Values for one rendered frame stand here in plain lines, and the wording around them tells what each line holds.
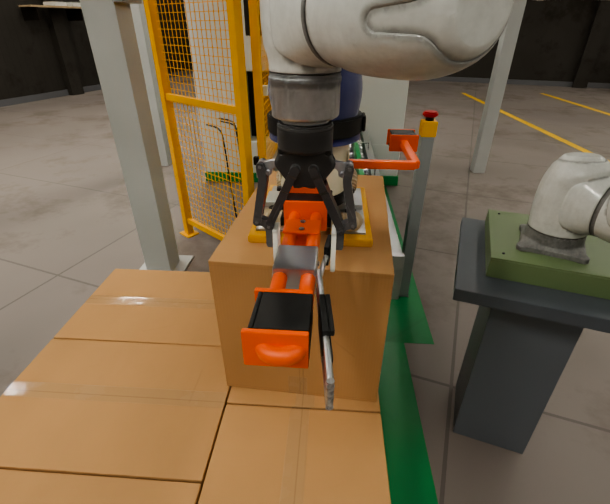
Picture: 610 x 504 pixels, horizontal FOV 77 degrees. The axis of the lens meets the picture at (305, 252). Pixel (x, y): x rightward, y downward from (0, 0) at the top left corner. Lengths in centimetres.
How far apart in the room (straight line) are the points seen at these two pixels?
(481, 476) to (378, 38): 155
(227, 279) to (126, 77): 153
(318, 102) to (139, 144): 186
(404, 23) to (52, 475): 106
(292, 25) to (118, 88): 186
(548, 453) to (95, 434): 154
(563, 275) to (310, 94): 95
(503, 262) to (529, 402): 57
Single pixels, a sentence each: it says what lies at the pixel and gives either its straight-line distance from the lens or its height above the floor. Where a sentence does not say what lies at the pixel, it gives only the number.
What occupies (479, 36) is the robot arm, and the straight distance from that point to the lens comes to 35.
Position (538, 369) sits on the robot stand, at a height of 43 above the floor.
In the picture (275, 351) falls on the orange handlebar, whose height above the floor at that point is 109.
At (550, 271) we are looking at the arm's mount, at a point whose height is 80.
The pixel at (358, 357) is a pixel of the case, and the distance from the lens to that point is 96.
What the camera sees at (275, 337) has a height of 110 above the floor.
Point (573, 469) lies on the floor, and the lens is 187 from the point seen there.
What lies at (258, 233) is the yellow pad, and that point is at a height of 96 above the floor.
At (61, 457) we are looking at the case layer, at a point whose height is 54.
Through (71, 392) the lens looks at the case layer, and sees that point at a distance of 125.
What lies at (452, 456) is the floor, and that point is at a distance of 172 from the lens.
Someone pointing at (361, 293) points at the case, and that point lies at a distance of 84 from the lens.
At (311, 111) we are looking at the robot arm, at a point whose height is 130.
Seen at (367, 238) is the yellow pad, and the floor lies 96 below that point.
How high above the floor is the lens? 139
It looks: 31 degrees down
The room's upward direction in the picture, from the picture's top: straight up
